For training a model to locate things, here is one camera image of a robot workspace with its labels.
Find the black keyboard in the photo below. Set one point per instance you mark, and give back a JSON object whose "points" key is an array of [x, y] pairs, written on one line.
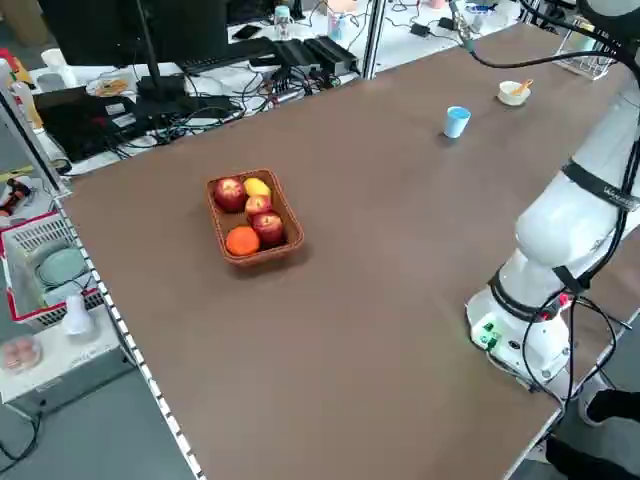
{"points": [[225, 55]]}

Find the white bulb shaped lamp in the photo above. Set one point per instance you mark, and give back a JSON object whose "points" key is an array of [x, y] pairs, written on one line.
{"points": [[79, 317]]}

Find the black monitor stand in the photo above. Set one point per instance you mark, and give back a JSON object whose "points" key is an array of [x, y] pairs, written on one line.
{"points": [[152, 60]]}

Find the yellow lemon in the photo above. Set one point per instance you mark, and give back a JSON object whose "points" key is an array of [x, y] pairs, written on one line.
{"points": [[257, 187]]}

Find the black power adapter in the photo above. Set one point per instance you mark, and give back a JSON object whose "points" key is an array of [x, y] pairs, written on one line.
{"points": [[421, 29], [449, 23]]}

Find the blue plastic cup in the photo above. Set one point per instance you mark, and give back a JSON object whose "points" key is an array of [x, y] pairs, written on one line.
{"points": [[456, 122]]}

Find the clear bottle with teal cap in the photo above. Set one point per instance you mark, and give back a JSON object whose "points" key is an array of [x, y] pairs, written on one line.
{"points": [[283, 22]]}

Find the white paper cup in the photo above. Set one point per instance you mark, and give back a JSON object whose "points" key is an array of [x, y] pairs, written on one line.
{"points": [[56, 62]]}

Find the clear tub of pink items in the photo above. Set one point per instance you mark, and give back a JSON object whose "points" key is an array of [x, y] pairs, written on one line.
{"points": [[20, 355]]}

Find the black power supply unit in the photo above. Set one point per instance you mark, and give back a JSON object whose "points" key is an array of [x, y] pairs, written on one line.
{"points": [[295, 55], [332, 52]]}

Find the aluminium camera post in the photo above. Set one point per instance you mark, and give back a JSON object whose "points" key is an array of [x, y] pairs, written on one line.
{"points": [[373, 40]]}

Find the plate of snacks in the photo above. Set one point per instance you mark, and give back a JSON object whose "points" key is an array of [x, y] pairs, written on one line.
{"points": [[107, 86]]}

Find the stack of green plates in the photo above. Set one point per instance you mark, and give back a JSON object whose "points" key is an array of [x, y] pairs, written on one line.
{"points": [[60, 267]]}

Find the black computer monitor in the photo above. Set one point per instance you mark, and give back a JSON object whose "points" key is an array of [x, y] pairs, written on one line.
{"points": [[100, 30]]}

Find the person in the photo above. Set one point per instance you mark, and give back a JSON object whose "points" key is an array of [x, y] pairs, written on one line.
{"points": [[615, 405]]}

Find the white perforated table rail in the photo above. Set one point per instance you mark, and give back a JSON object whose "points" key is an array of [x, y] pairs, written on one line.
{"points": [[125, 340]]}

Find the clear blue pen cup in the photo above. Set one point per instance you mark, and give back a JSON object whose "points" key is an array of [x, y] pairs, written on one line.
{"points": [[336, 25]]}

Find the grey metal box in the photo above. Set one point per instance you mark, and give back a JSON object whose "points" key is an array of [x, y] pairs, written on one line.
{"points": [[65, 365]]}

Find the brown wicker basket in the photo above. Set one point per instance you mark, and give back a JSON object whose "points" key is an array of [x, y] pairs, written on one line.
{"points": [[295, 240]]}

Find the orange fruit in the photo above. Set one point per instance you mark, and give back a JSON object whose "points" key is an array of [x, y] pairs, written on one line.
{"points": [[242, 241]]}

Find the cream shallow bowl plate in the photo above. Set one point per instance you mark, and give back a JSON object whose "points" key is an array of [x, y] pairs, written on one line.
{"points": [[510, 95]]}

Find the pale green cup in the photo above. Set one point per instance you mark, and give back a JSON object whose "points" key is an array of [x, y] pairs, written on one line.
{"points": [[586, 45]]}

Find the red apple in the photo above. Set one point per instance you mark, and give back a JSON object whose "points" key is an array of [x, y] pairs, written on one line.
{"points": [[259, 205], [268, 228], [230, 195]]}

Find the red and white plastic crate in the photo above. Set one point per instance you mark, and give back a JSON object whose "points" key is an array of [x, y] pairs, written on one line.
{"points": [[30, 235]]}

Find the black smartphone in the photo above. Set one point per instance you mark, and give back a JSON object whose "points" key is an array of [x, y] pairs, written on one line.
{"points": [[246, 32]]}

